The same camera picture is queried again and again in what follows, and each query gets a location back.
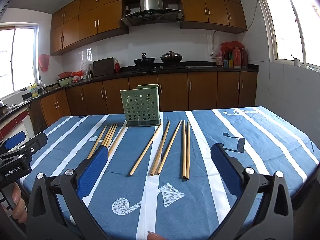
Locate wooden upper cabinets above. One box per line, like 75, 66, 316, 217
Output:
50, 0, 248, 55

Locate side window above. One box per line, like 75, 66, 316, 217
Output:
0, 22, 40, 98

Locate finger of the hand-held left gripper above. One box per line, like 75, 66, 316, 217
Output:
14, 133, 48, 157
0, 131, 27, 152

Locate black wok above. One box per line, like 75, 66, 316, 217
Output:
133, 53, 156, 66

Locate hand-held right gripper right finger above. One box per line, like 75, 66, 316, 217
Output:
210, 143, 294, 240

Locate dark cutting board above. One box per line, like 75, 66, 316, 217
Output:
93, 57, 115, 77

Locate dark pot with lid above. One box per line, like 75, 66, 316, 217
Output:
160, 51, 183, 63

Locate wooden cabinets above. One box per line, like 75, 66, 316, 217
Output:
50, 0, 248, 55
29, 71, 258, 128

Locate steel range hood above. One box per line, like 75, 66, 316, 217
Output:
122, 0, 183, 27

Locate large bright window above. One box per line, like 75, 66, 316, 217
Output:
259, 0, 320, 72

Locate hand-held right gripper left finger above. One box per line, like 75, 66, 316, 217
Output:
26, 144, 113, 240

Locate dark sauce bottle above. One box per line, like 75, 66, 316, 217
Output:
241, 47, 249, 68

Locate hanging red plastic bag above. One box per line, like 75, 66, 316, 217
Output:
38, 54, 50, 72

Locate wall cable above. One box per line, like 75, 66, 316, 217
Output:
207, 30, 218, 56

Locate person's left hand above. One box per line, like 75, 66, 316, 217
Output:
10, 181, 27, 224

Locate blue white striped tablecloth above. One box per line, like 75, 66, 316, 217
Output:
20, 106, 320, 240

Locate white plastic bag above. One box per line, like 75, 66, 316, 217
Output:
80, 60, 93, 77

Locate green perforated chopstick holder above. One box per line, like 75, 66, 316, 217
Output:
119, 84, 162, 127

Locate black kitchen countertop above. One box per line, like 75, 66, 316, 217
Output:
0, 64, 259, 122

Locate wooden lower cabinets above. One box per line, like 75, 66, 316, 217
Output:
29, 71, 258, 128

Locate person's right hand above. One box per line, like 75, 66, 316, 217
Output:
147, 231, 167, 240

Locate red oil bottle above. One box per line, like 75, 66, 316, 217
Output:
232, 46, 242, 68

